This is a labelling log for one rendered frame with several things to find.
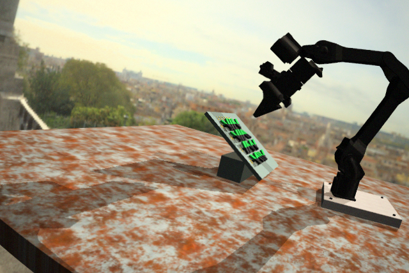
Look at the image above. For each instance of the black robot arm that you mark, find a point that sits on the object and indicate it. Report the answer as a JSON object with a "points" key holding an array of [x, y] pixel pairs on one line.
{"points": [[351, 151]]}

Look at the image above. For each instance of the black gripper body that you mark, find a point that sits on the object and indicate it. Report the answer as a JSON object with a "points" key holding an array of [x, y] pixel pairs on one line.
{"points": [[283, 89]]}

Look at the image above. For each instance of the pale green switch panel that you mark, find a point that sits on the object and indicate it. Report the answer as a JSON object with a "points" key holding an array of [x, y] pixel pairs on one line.
{"points": [[249, 156]]}

